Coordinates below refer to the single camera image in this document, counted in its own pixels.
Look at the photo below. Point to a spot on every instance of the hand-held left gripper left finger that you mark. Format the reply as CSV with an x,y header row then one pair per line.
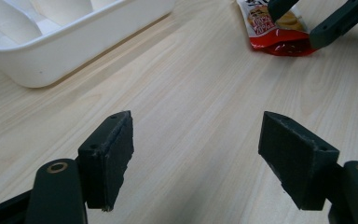
x,y
107,161

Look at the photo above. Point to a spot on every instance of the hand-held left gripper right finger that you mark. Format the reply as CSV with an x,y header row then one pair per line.
x,y
298,161

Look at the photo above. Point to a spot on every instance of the red snack packet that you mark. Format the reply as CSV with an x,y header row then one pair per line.
x,y
270,39

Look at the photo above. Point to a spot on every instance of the white divided plastic container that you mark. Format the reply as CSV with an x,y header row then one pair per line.
x,y
74,40

